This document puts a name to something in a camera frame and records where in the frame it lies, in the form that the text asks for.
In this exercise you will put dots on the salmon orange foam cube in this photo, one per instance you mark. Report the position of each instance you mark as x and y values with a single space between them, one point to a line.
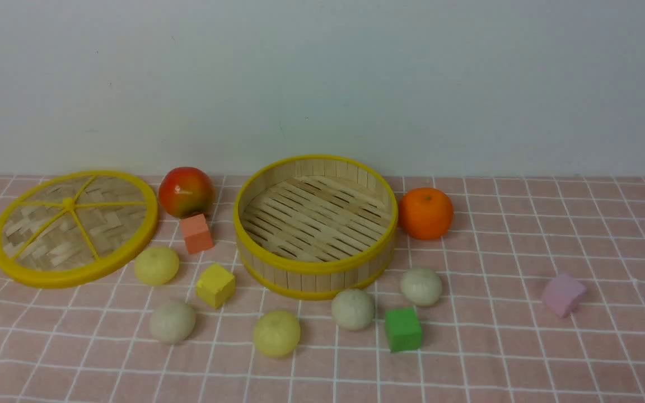
196 233

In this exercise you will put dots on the green foam cube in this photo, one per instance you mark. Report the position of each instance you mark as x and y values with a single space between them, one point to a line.
403 330

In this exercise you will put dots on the orange fruit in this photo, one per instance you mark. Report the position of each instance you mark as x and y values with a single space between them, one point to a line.
426 213

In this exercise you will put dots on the red yellow apple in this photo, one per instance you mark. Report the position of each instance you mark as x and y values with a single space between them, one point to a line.
186 192

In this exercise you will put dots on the yellow bun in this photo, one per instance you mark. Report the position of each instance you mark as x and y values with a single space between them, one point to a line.
277 334
156 265

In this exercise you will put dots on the pink foam block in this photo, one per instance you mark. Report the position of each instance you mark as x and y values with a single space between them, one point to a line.
563 294

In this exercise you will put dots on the pink checked tablecloth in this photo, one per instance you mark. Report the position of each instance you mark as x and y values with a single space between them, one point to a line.
490 338

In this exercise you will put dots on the bamboo steamer lid yellow rim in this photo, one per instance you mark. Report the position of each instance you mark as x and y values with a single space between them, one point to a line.
76 228

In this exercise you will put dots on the yellow foam cube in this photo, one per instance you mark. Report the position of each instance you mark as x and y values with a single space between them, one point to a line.
215 286

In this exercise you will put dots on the bamboo steamer tray yellow rim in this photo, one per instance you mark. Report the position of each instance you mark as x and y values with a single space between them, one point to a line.
311 226

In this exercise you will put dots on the white bun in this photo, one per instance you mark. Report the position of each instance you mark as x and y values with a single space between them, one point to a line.
353 309
421 286
172 322

